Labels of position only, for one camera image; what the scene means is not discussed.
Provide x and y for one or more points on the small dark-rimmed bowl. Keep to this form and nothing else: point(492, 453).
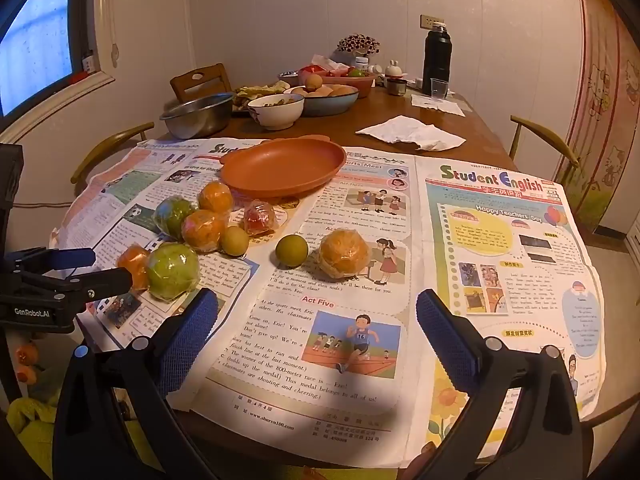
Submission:
point(287, 74)

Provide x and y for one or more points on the black thermos bottle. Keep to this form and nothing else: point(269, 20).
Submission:
point(437, 60)

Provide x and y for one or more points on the orange plastic bowl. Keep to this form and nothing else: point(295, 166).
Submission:
point(280, 167)

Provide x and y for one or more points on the plastic-wrapped green fruit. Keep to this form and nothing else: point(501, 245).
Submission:
point(172, 216)
point(171, 270)

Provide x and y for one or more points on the window with white frame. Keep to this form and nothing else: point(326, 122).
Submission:
point(40, 35)

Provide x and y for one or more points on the large open newspaper sheet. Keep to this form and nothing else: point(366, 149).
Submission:
point(280, 320)

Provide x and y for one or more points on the wall socket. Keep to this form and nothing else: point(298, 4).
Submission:
point(431, 21)

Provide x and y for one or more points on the cartoon cat door curtain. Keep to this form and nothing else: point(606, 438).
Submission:
point(605, 110)

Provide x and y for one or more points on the small white bottle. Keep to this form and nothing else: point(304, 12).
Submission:
point(362, 65)

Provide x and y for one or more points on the small yellow-green round fruit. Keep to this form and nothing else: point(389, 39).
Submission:
point(235, 241)
point(291, 250)

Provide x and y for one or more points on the clear drinking glass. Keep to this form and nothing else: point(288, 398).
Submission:
point(438, 91)

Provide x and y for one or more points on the white printed ceramic bowl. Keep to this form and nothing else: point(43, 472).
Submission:
point(275, 115)

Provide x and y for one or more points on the plastic-wrapped orange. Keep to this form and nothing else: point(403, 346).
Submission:
point(345, 252)
point(202, 230)
point(215, 196)
point(134, 266)

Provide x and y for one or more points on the blue bowl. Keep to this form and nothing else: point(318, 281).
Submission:
point(325, 105)

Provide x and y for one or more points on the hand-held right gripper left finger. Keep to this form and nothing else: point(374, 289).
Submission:
point(190, 340)

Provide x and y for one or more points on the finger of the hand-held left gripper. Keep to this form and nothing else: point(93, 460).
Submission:
point(75, 257)
point(100, 282)

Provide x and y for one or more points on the wooden chair with cutout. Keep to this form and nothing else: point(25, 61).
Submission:
point(200, 82)

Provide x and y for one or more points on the plastic-wrapped red fruit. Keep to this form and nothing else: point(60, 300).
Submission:
point(259, 217)

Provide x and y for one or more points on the plate of fried food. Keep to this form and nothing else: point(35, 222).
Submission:
point(255, 91)

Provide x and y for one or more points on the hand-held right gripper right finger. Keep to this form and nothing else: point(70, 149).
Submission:
point(445, 340)

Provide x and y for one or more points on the bread bun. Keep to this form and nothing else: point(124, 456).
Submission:
point(344, 90)
point(298, 91)
point(322, 91)

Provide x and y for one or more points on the newspaper sheet with sunflower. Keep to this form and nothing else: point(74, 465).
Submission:
point(500, 220)

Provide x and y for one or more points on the red snack packet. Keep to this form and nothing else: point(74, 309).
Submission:
point(312, 69)

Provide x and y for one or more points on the flat white paper napkin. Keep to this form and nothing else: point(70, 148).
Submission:
point(442, 107)

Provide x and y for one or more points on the green fruit in basin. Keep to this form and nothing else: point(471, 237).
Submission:
point(356, 73)

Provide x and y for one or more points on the pink basin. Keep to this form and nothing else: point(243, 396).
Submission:
point(367, 85)

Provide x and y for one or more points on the dried flower bouquet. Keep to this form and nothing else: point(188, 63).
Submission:
point(357, 44)

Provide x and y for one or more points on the stainless steel bowl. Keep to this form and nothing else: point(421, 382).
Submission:
point(197, 115)

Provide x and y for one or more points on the white cloth napkin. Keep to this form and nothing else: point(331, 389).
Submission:
point(410, 132)

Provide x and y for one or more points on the wooden armchair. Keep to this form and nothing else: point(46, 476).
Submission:
point(115, 142)
point(545, 137)

